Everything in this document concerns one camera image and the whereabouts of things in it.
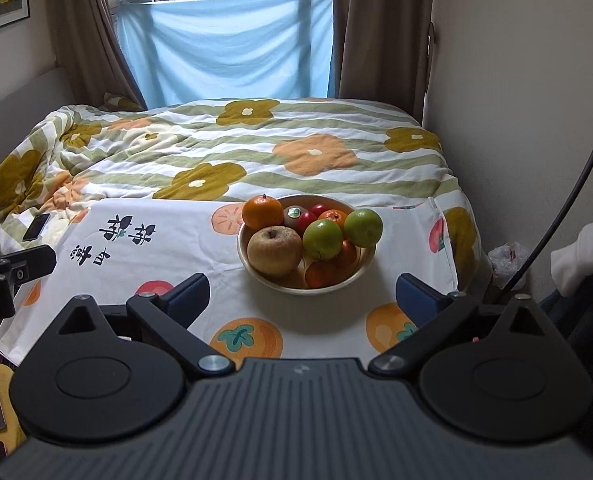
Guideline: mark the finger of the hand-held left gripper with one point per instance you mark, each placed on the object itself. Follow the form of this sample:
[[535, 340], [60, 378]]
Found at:
[[31, 262]]

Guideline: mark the small mandarin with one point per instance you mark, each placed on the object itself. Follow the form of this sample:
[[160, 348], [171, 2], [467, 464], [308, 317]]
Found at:
[[334, 216], [350, 255], [321, 273]]

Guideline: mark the brown kiwi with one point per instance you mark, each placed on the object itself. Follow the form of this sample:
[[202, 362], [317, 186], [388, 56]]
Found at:
[[292, 216]]

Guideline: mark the large orange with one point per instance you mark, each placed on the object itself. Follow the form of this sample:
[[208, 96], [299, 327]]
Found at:
[[262, 212]]

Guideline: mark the yellow object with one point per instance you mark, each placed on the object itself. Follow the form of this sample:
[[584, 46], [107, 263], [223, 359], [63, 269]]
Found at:
[[9, 410]]

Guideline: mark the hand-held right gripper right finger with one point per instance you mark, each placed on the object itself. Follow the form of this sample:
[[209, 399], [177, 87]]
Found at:
[[416, 297]]

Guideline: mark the cream oval bowl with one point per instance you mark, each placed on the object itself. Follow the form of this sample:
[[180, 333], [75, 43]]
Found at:
[[276, 285]]

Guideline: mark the light blue hanging cloth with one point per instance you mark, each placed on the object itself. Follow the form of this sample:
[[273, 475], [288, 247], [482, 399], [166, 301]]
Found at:
[[226, 50]]

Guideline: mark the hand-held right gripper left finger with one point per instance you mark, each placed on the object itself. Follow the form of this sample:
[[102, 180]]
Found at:
[[191, 295]]

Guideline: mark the red cherry tomato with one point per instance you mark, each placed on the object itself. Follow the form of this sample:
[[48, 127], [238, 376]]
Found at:
[[319, 209], [306, 222]]

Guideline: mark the black smartphone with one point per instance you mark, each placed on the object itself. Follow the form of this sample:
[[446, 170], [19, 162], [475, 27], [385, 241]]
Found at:
[[36, 227]]

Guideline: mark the floral pillow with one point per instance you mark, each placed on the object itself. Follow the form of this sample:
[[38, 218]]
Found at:
[[121, 102]]

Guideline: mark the brown curtain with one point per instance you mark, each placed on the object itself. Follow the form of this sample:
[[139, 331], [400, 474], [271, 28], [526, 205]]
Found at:
[[81, 25], [381, 35]]

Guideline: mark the yellow-brown apple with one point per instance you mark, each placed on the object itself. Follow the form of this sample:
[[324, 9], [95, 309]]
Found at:
[[274, 250]]

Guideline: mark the white plastic bag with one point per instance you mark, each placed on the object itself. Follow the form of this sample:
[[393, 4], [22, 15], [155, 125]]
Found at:
[[508, 262]]

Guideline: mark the grey bed frame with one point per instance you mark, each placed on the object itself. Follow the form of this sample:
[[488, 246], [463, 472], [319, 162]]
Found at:
[[21, 97]]

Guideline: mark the white fruit-printed cloth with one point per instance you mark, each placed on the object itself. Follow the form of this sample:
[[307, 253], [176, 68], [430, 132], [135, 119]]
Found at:
[[151, 260]]

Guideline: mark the floral striped blanket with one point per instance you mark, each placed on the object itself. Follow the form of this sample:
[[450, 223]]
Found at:
[[276, 125]]

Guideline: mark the green apple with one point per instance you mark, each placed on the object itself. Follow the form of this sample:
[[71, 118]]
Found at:
[[363, 227], [323, 239]]

